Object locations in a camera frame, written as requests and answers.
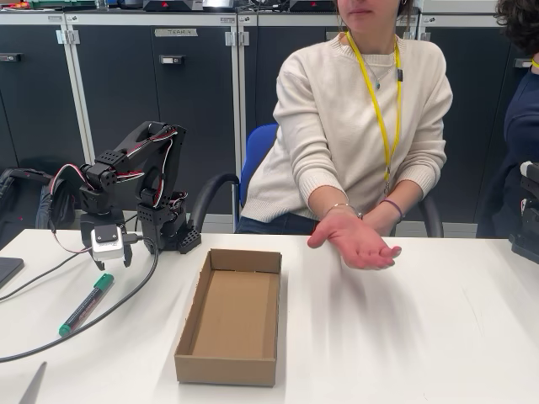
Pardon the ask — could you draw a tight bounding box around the green capped marker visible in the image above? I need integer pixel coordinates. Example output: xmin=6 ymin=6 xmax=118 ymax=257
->
xmin=57 ymin=273 xmax=115 ymax=338

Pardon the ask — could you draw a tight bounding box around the person's left forearm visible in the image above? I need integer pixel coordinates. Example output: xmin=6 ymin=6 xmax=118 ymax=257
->
xmin=381 ymin=167 xmax=447 ymax=211

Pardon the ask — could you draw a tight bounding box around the person's right forearm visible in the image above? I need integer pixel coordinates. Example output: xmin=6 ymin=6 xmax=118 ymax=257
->
xmin=286 ymin=138 xmax=353 ymax=221

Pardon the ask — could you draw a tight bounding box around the person in cream sweater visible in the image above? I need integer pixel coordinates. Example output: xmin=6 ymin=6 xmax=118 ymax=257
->
xmin=235 ymin=0 xmax=454 ymax=236

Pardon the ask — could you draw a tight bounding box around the person in navy top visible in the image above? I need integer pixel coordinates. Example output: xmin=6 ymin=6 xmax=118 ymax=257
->
xmin=475 ymin=0 xmax=539 ymax=239

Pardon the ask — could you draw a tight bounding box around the person's right hand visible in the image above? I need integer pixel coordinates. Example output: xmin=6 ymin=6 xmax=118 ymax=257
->
xmin=307 ymin=208 xmax=403 ymax=271

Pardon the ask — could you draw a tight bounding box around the person's left hand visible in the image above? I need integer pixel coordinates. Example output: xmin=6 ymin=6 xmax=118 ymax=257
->
xmin=362 ymin=204 xmax=399 ymax=248

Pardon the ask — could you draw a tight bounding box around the black backpack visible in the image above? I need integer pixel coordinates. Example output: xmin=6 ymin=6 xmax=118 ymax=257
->
xmin=0 ymin=167 xmax=80 ymax=250

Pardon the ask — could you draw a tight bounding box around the dark laptop corner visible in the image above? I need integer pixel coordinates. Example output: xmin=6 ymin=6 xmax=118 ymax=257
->
xmin=0 ymin=256 xmax=25 ymax=290

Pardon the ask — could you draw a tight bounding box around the open brown cardboard box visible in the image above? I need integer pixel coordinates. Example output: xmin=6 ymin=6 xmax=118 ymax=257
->
xmin=173 ymin=247 xmax=282 ymax=388

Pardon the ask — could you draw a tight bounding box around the grey metal edge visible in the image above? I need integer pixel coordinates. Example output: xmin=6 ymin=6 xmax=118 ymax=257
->
xmin=19 ymin=360 xmax=48 ymax=404

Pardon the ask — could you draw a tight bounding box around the blue office chair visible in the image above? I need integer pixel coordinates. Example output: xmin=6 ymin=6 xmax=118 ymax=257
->
xmin=188 ymin=123 xmax=444 ymax=239

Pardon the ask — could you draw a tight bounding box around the grey tape team label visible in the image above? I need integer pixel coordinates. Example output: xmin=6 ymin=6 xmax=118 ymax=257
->
xmin=153 ymin=28 xmax=199 ymax=38

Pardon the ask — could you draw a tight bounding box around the green flat case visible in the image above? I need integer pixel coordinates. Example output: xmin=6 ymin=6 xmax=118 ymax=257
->
xmin=29 ymin=0 xmax=97 ymax=9

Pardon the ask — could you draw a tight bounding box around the purple wrist band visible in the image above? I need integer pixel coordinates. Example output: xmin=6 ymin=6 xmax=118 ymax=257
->
xmin=380 ymin=199 xmax=405 ymax=224

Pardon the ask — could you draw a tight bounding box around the black device with white part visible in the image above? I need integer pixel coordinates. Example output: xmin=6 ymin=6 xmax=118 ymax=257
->
xmin=509 ymin=160 xmax=539 ymax=265

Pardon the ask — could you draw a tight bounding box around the thick black USB cable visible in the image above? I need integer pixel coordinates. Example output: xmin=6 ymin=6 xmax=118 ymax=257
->
xmin=0 ymin=235 xmax=160 ymax=364

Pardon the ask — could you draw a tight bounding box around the white gripper camera box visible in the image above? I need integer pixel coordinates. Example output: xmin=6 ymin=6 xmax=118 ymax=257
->
xmin=90 ymin=224 xmax=125 ymax=263

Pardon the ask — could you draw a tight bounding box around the red white servo wire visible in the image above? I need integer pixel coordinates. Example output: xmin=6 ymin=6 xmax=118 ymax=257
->
xmin=48 ymin=163 xmax=96 ymax=256

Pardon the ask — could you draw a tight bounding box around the thin grey base cable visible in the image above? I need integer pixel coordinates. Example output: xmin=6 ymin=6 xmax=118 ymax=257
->
xmin=0 ymin=212 xmax=144 ymax=302

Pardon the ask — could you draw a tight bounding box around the yellow lanyard with black clip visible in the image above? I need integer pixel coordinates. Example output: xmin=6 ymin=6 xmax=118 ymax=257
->
xmin=344 ymin=29 xmax=404 ymax=197

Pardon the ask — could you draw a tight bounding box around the thin necklace with teal pendant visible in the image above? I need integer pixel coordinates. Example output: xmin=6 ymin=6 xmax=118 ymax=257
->
xmin=361 ymin=54 xmax=398 ymax=91

